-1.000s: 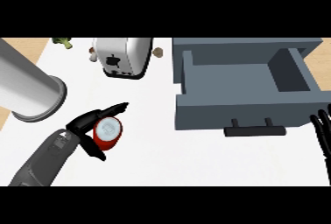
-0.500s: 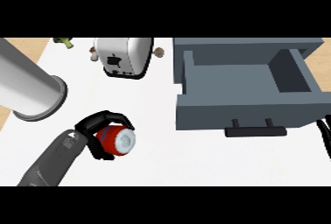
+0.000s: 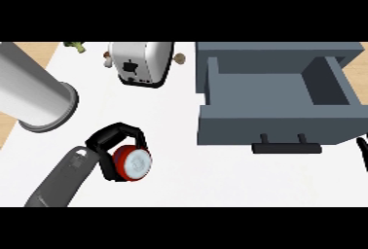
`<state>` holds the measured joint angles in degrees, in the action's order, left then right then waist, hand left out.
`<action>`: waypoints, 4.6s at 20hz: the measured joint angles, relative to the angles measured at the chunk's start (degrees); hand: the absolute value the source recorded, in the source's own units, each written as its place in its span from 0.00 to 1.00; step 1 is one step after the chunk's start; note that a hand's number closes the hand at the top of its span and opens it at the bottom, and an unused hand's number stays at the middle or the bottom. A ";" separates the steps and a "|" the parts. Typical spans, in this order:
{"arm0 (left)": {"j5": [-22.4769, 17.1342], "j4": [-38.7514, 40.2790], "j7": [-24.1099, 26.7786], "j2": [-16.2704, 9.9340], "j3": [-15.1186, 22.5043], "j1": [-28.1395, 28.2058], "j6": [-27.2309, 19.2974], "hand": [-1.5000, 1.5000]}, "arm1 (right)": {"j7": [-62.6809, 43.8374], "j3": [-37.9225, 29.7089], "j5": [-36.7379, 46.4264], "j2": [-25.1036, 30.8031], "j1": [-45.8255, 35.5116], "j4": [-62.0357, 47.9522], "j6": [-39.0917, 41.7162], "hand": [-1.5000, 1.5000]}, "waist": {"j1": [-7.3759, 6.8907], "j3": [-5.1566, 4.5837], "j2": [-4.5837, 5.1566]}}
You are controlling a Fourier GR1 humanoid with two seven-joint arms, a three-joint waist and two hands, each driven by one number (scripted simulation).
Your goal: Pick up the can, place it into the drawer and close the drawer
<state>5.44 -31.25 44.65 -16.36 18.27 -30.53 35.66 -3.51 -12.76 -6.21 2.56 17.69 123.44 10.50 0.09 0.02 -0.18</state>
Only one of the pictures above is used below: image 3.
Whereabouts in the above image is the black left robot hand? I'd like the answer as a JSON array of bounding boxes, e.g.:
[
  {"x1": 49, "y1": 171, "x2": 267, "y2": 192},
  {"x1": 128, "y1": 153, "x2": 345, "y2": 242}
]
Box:
[{"x1": 83, "y1": 122, "x2": 150, "y2": 183}]

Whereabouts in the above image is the red can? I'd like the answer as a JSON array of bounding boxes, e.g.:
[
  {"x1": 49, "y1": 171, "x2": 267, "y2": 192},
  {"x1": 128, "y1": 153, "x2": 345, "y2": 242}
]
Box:
[{"x1": 111, "y1": 144, "x2": 154, "y2": 182}]

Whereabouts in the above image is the grey open drawer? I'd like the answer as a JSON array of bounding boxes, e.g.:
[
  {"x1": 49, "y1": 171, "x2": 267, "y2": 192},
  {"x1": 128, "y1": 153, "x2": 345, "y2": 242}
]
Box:
[{"x1": 196, "y1": 55, "x2": 368, "y2": 146}]

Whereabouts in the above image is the white cylindrical container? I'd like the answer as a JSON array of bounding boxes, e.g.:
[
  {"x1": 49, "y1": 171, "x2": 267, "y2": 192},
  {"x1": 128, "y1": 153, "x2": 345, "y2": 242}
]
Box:
[{"x1": 0, "y1": 42, "x2": 80, "y2": 134}]

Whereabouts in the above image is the white toaster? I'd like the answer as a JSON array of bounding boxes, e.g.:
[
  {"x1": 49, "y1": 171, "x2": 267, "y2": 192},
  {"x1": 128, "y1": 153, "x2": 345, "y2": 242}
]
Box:
[{"x1": 108, "y1": 42, "x2": 176, "y2": 89}]

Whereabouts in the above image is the green vegetable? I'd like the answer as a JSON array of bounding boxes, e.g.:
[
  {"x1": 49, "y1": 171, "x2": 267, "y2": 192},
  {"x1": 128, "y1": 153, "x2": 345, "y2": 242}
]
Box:
[{"x1": 64, "y1": 42, "x2": 88, "y2": 54}]

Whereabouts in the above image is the grey cabinet body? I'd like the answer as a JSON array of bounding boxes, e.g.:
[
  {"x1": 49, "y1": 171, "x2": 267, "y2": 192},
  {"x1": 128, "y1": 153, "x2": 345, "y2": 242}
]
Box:
[{"x1": 194, "y1": 42, "x2": 367, "y2": 95}]

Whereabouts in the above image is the black drawer handle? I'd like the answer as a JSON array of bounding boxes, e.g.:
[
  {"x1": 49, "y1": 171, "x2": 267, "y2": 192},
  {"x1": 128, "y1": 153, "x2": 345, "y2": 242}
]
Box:
[{"x1": 252, "y1": 132, "x2": 323, "y2": 155}]

